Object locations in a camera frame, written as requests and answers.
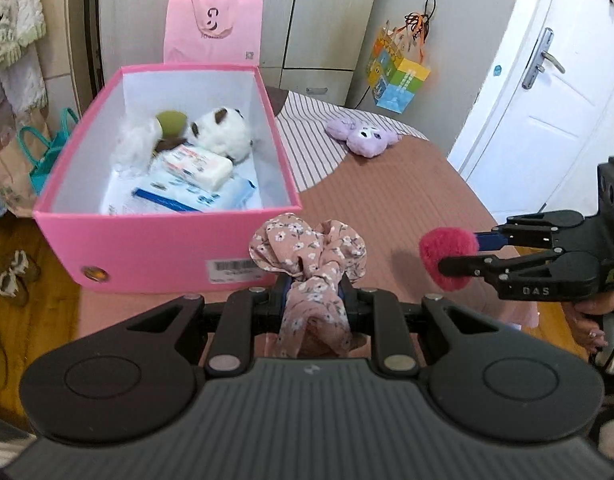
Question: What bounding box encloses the printed paper sheet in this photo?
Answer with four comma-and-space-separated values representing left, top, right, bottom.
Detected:
100, 167, 152, 216

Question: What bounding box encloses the purple plush toy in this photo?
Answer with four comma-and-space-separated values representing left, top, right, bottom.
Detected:
325, 118, 403, 157

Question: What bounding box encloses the pink tote bag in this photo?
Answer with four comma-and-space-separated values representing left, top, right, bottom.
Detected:
162, 0, 264, 67

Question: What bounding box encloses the brown paper bag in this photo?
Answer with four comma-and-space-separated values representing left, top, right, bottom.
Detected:
0, 132, 44, 219

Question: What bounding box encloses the striped bed sheet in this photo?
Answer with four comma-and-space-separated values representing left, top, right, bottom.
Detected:
266, 86, 430, 194

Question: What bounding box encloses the white brown panda plush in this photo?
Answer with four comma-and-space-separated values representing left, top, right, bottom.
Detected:
186, 106, 254, 165

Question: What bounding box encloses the person's right hand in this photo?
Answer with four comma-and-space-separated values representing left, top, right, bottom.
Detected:
569, 290, 614, 357

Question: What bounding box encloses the green soft ball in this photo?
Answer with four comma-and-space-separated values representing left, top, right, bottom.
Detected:
155, 110, 190, 141

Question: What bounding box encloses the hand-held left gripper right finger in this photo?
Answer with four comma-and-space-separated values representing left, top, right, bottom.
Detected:
339, 284, 500, 379

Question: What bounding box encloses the red fluffy pompom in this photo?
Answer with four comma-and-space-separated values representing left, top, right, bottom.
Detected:
419, 227, 480, 292

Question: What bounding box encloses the cream knitted garment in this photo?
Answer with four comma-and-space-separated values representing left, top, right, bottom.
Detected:
0, 0, 47, 74

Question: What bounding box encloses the blue wet wipes pack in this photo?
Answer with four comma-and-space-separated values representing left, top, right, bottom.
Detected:
132, 175, 258, 213

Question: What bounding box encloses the pink storage box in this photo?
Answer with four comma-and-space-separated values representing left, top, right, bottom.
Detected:
33, 62, 302, 295

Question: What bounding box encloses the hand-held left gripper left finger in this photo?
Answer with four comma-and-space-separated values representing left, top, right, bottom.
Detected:
127, 277, 288, 379

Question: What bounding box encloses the colourful hanging gift bag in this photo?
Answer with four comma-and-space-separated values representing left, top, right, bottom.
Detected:
366, 20, 432, 114

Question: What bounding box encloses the pink floral scrunchie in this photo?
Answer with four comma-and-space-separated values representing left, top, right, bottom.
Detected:
249, 212, 370, 359

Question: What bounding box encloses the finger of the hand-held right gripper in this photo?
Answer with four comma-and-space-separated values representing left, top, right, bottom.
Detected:
438, 251, 564, 282
474, 209, 588, 252

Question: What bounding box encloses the teal gift bag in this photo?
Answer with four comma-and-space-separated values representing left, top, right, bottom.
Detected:
19, 107, 81, 197

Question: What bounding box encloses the white door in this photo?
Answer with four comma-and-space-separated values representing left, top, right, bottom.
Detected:
447, 0, 614, 227

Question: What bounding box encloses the black metal pole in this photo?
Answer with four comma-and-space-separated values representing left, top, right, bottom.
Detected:
84, 0, 106, 98

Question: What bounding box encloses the white tissue pack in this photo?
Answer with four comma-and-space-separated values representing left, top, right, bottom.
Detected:
159, 144, 234, 193

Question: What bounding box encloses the white mesh bath pouf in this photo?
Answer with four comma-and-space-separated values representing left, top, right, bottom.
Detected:
112, 119, 162, 173

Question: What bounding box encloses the grey wardrobe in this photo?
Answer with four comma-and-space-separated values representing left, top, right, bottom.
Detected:
99, 0, 386, 107

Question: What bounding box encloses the white fluffy garment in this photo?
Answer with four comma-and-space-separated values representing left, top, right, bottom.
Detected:
0, 49, 50, 114

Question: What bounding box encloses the silver door handle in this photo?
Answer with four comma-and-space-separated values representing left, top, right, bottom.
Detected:
521, 27, 566, 92

